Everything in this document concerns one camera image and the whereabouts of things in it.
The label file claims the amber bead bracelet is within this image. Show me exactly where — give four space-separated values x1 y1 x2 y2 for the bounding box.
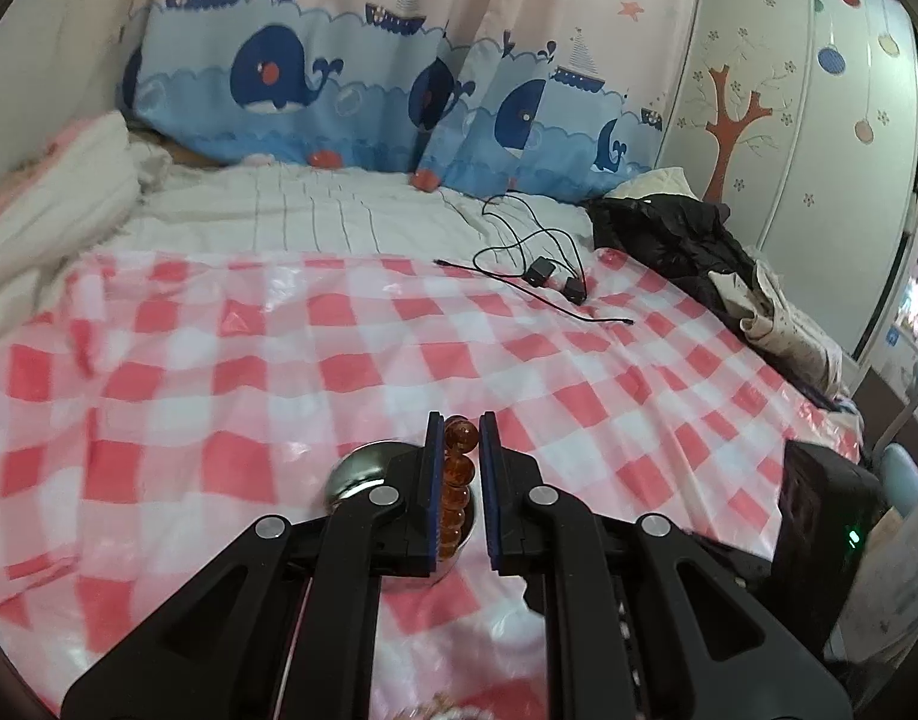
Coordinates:
434 414 481 563

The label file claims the round silver metal tin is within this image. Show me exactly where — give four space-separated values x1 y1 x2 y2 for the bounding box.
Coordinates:
323 440 481 593

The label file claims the red white checkered plastic cloth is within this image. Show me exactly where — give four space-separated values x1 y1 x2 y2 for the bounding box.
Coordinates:
0 250 859 707

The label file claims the crumpled beige garment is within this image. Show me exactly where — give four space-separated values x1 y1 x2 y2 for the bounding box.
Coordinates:
708 259 850 400

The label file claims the black jacket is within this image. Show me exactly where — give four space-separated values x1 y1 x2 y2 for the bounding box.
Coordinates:
584 193 754 335

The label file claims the white wardrobe with tree decal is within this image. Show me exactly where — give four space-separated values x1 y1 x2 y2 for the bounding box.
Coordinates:
659 0 918 359

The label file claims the blue whale pattern curtain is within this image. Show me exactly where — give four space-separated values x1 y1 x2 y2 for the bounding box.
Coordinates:
119 0 697 203

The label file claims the black right tracking camera box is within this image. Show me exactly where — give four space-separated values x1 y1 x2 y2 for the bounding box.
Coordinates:
770 440 882 655

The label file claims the black charger cable with adapters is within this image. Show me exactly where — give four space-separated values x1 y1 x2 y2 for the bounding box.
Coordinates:
433 191 637 329

